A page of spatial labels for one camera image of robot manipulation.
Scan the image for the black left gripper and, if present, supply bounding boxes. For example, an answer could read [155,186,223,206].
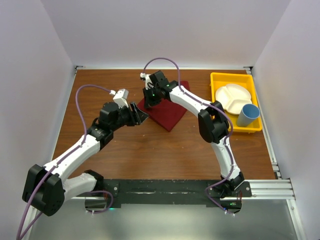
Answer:
[110,101,148,132]

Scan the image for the dark red cloth napkin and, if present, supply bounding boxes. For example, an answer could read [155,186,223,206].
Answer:
[138,96,187,132]

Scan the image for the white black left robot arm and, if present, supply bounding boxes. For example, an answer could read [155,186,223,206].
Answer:
[22,102,149,217]

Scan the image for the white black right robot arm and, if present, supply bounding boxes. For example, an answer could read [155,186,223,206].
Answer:
[140,70,245,198]

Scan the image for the yellow plastic tray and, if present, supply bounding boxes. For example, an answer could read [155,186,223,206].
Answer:
[210,72,263,133]

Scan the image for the white divided plate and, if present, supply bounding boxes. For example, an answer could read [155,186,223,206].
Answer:
[215,83,252,115]

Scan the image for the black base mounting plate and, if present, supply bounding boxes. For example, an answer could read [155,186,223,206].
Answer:
[74,178,253,215]

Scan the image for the blue plastic cup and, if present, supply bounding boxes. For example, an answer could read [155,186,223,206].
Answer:
[236,103,261,127]

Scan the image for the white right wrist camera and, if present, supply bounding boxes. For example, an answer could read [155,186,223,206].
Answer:
[140,72,154,90]

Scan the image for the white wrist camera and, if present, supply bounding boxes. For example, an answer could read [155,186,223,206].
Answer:
[140,72,154,90]
[109,88,129,108]

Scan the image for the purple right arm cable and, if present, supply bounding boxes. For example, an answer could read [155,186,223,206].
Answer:
[142,57,235,216]

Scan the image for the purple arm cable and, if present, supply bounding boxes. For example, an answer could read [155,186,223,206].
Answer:
[16,84,116,240]
[142,57,235,216]

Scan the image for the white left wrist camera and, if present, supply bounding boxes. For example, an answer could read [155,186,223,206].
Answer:
[109,88,129,108]

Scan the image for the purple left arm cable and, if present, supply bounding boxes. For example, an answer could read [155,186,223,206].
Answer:
[16,84,116,240]

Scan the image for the aluminium frame rail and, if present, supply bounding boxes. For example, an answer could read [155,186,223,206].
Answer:
[62,176,295,200]

